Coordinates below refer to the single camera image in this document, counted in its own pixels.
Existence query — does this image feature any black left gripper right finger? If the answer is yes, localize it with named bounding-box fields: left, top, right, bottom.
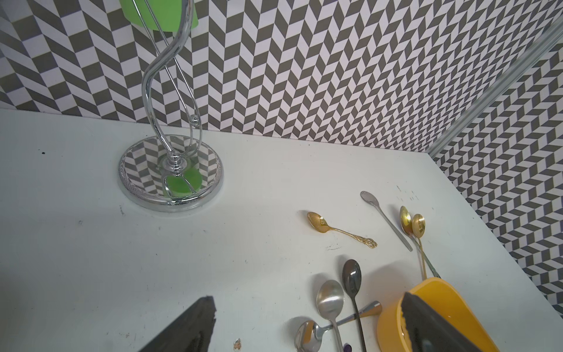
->
left=401, top=292, right=480, bottom=351

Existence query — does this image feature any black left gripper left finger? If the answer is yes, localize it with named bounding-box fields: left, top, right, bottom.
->
left=141, top=296, right=216, bottom=351

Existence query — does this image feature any yellow plastic storage box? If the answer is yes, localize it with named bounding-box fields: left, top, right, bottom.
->
left=377, top=278, right=498, bottom=351

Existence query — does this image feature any ornate gold spoon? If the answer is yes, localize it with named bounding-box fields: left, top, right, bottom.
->
left=306, top=212, right=378, bottom=249

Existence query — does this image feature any black spoon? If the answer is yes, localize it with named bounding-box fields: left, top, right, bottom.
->
left=342, top=259, right=367, bottom=352

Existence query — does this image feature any gold round spoon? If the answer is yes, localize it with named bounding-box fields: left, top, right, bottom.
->
left=412, top=214, right=428, bottom=280

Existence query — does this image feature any small silver spoon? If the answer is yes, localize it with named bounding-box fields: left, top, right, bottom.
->
left=360, top=191, right=413, bottom=252

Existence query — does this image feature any chrome cup holder stand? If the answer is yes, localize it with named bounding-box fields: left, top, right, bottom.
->
left=118, top=1, right=224, bottom=213

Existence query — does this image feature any green plastic cup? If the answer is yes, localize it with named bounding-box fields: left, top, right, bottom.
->
left=120, top=0, right=181, bottom=32

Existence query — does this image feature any copper handled spoon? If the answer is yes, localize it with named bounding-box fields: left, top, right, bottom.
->
left=295, top=301, right=383, bottom=352

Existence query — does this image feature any aluminium corner post right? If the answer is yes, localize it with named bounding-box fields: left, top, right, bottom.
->
left=426, top=17, right=562, bottom=158

